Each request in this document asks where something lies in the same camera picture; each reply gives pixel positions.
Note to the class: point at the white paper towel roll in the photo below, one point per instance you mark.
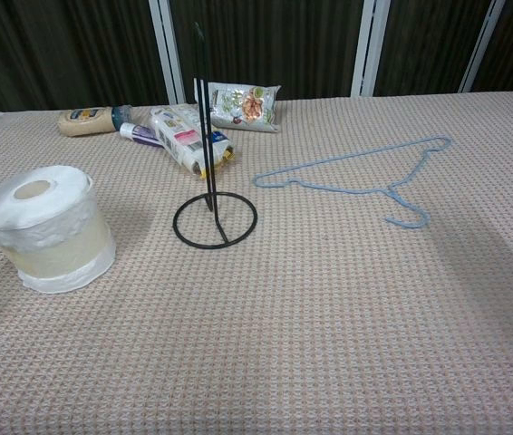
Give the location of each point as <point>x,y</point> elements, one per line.
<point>43,235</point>

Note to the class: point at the white purple tube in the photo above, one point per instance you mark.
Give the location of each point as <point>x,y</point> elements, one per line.
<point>136,132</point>

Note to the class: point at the green white snack bag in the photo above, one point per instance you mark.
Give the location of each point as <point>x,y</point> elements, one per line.
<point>243,106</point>

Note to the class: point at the white pink snack package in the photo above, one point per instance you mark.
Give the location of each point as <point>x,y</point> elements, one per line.
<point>179,136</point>

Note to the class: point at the beige waffle tablecloth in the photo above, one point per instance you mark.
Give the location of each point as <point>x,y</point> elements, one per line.
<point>329,317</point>

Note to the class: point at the small tan snack packet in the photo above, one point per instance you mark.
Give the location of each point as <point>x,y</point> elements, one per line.
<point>86,120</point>

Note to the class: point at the white partition post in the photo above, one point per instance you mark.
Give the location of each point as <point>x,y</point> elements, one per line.
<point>168,54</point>
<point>481,50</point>
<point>367,50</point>

